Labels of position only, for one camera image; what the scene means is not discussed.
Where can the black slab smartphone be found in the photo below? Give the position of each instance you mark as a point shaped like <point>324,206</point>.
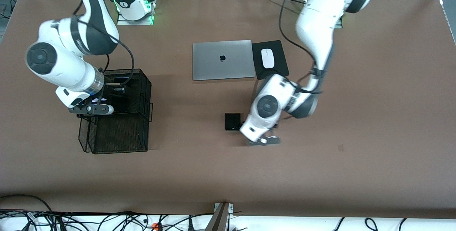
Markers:
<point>124,97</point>

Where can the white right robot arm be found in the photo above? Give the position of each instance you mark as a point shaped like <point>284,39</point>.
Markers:
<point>64,71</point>

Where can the black flip phone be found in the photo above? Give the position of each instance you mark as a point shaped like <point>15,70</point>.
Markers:
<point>232,121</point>

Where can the black mouse pad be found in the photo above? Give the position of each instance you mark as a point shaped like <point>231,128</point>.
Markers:
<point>278,63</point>

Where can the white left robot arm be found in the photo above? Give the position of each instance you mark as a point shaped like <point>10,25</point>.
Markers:
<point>317,21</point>

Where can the silver closed laptop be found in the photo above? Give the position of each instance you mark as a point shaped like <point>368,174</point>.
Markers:
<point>213,67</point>

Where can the white computer mouse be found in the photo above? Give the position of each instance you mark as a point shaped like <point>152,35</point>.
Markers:
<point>267,60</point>

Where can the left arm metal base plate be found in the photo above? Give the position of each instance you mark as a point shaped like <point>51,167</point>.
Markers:
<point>339,25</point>

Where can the lilac flip phone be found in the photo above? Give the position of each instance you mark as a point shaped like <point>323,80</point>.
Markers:
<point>98,100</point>

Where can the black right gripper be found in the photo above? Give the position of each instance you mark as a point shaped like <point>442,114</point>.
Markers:
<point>108,92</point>

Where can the grey aluminium table bracket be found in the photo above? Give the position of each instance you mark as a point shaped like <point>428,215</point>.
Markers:
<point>219,220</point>

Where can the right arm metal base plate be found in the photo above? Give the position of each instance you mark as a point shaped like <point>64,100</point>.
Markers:
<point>142,22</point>

